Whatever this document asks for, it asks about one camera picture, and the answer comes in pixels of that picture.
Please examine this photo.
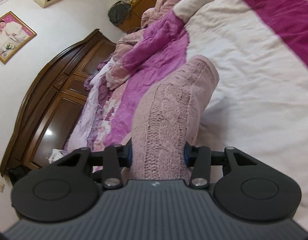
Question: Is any pink knit cardigan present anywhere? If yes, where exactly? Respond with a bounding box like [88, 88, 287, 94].
[122, 55, 219, 181]

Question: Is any lilac floral pillow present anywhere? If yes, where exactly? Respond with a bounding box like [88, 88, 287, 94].
[63, 56, 115, 154]

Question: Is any floral bed sheet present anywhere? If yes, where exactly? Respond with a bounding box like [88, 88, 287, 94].
[93, 86, 125, 152]

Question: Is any white plastic bag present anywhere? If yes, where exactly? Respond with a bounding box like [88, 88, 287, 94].
[48, 149, 67, 164]

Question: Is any wooden headboard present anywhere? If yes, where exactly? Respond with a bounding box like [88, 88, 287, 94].
[0, 29, 115, 176]

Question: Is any magenta white patchwork blanket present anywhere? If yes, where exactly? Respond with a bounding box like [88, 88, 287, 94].
[63, 0, 308, 227]

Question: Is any wooden side cabinet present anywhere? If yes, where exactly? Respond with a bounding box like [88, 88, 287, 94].
[116, 0, 157, 34]

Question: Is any dark green bag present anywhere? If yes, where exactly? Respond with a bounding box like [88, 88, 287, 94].
[107, 0, 132, 26]

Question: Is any framed wedding photo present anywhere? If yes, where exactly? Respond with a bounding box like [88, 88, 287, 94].
[0, 11, 37, 64]

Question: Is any pink crumpled duvet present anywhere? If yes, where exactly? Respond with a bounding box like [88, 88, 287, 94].
[105, 0, 189, 90]

